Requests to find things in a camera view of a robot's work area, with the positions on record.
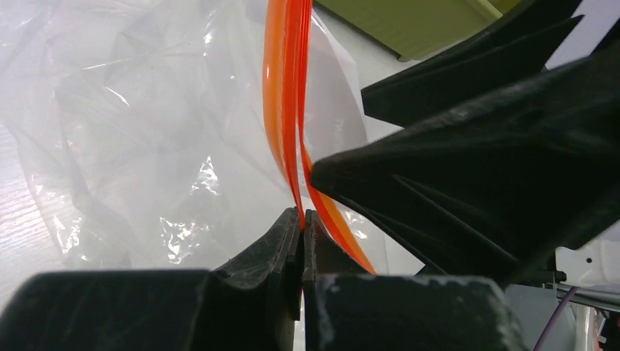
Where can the olive green plastic bin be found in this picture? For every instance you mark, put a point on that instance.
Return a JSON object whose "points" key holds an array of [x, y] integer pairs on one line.
{"points": [[417, 29]]}

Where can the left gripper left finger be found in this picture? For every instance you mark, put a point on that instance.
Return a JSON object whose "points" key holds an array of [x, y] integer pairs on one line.
{"points": [[249, 303]]}

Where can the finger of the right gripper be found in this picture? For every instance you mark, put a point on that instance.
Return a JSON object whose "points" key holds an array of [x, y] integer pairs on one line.
{"points": [[512, 48], [493, 185]]}

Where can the aluminium rail frame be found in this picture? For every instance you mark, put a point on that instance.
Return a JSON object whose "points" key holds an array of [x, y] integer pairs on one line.
{"points": [[604, 297]]}

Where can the clear zip bag orange zipper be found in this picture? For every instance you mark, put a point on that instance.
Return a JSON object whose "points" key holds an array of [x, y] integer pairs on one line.
{"points": [[133, 135]]}

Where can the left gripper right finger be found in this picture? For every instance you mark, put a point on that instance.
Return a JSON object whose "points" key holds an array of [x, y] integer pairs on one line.
{"points": [[349, 309]]}

